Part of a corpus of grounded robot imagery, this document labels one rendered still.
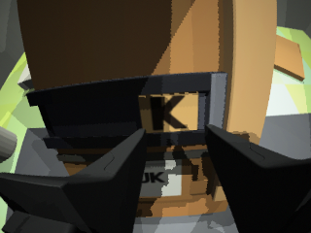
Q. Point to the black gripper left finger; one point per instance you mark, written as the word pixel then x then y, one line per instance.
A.
pixel 102 198

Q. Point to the grey flat rectangular slab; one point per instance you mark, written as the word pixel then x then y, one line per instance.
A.
pixel 25 79

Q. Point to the tan flat board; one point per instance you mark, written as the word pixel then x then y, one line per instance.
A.
pixel 288 58

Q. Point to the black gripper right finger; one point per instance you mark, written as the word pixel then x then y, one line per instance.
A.
pixel 265 190

